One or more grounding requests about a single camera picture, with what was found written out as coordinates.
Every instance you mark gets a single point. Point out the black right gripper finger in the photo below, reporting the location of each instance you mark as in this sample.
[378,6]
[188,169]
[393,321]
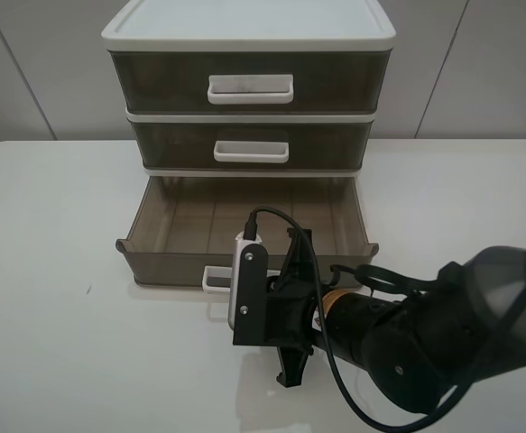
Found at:
[297,267]

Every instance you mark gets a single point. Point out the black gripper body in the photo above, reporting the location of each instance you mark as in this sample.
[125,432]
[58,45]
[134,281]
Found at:
[290,306]

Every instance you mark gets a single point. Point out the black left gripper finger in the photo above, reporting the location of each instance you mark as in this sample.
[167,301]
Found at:
[293,362]

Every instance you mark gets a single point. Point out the dark bottom drawer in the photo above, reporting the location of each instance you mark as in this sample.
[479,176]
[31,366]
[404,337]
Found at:
[186,224]

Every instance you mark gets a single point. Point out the dark drawer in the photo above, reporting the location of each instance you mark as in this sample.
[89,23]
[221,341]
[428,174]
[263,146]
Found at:
[186,224]
[258,82]
[228,146]

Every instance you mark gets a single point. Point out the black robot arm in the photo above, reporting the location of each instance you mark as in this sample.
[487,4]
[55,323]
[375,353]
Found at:
[467,325]

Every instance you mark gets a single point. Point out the dark middle drawer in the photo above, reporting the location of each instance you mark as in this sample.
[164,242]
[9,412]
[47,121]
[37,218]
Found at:
[228,146]

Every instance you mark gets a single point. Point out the dark top drawer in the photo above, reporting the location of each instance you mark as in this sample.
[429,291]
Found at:
[258,82]

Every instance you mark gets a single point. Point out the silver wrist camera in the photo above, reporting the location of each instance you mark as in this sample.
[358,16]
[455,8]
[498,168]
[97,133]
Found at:
[247,299]

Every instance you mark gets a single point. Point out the white drawer cabinet frame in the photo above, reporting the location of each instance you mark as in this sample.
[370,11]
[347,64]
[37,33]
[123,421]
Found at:
[249,26]

